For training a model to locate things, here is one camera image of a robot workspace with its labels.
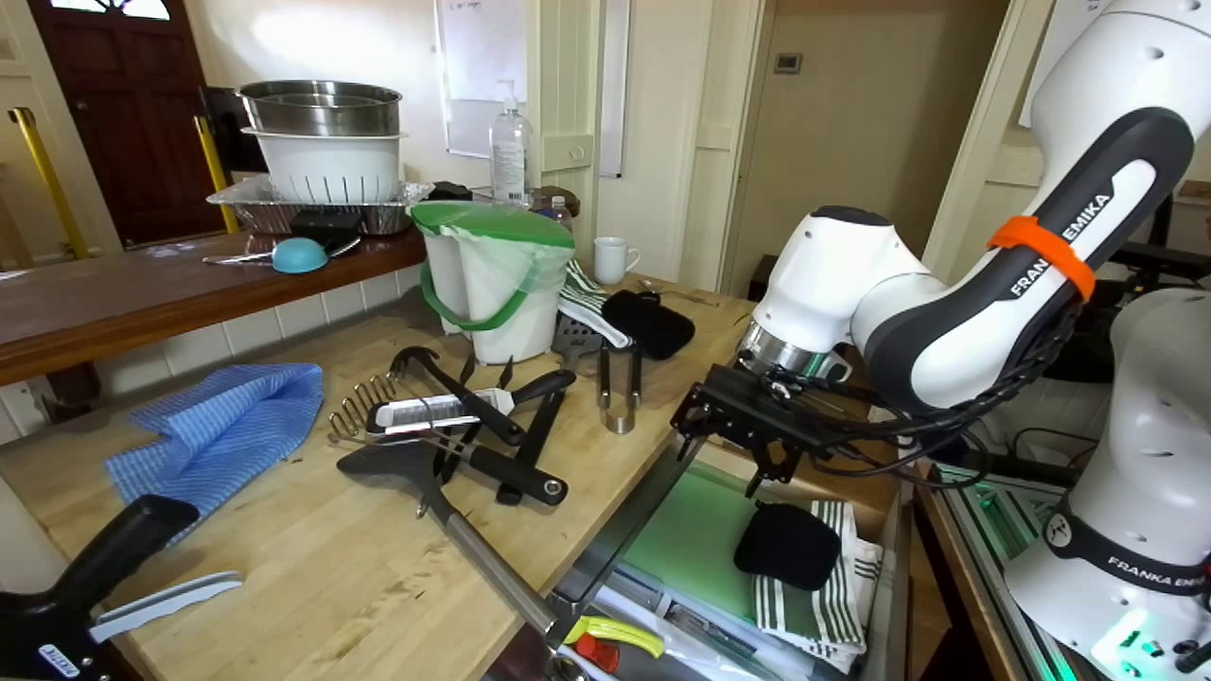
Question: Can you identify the white bin green lid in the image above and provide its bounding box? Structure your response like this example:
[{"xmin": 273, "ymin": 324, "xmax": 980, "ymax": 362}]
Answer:
[{"xmin": 409, "ymin": 202, "xmax": 576, "ymax": 362}]

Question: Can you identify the black pot holder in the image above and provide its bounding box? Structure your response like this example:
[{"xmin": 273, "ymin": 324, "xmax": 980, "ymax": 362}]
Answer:
[{"xmin": 735, "ymin": 505, "xmax": 840, "ymax": 590}]

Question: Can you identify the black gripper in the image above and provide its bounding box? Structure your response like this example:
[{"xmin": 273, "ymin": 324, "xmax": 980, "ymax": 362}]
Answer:
[{"xmin": 671, "ymin": 367, "xmax": 824, "ymax": 483}]

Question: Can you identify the wooden kitchen island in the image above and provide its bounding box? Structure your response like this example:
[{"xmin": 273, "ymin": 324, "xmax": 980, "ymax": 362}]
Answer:
[{"xmin": 0, "ymin": 285, "xmax": 748, "ymax": 681}]

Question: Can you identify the black oven mitt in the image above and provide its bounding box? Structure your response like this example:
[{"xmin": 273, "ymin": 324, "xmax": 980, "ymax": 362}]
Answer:
[{"xmin": 601, "ymin": 290, "xmax": 697, "ymax": 359}]

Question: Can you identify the green striped dish towel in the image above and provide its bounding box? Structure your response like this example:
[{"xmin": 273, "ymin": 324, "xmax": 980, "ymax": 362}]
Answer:
[{"xmin": 753, "ymin": 499, "xmax": 883, "ymax": 672}]

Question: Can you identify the steel pot on rack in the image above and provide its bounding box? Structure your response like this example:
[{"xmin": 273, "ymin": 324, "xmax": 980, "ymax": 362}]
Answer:
[{"xmin": 237, "ymin": 80, "xmax": 401, "ymax": 135}]

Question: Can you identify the white mug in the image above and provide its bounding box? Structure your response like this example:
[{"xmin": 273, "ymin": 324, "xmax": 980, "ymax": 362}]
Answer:
[{"xmin": 592, "ymin": 236, "xmax": 640, "ymax": 285}]

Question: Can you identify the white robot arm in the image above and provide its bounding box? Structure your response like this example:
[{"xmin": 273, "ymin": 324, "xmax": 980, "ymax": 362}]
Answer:
[{"xmin": 675, "ymin": 0, "xmax": 1211, "ymax": 681}]

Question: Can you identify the yellow citrus squeezer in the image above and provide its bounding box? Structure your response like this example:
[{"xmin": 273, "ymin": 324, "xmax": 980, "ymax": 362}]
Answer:
[{"xmin": 567, "ymin": 617, "xmax": 666, "ymax": 657}]

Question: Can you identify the black spatula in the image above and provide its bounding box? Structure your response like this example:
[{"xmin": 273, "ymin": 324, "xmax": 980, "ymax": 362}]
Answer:
[{"xmin": 337, "ymin": 446, "xmax": 560, "ymax": 643}]

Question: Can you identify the blue cloth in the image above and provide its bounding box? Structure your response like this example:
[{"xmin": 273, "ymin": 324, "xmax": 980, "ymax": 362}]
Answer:
[{"xmin": 105, "ymin": 362, "xmax": 325, "ymax": 517}]

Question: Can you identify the lower open drawer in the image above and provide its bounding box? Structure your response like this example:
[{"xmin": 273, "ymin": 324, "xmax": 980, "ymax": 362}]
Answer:
[{"xmin": 483, "ymin": 433, "xmax": 920, "ymax": 681}]

